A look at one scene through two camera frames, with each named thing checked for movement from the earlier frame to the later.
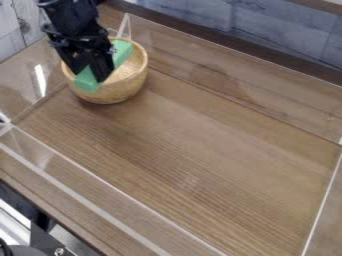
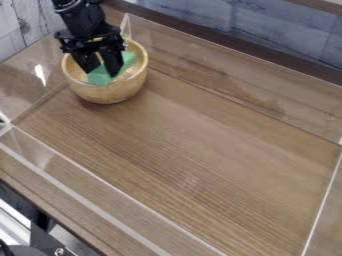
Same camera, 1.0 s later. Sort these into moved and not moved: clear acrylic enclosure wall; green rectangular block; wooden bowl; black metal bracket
Moved: green rectangular block
Not moved: clear acrylic enclosure wall; wooden bowl; black metal bracket
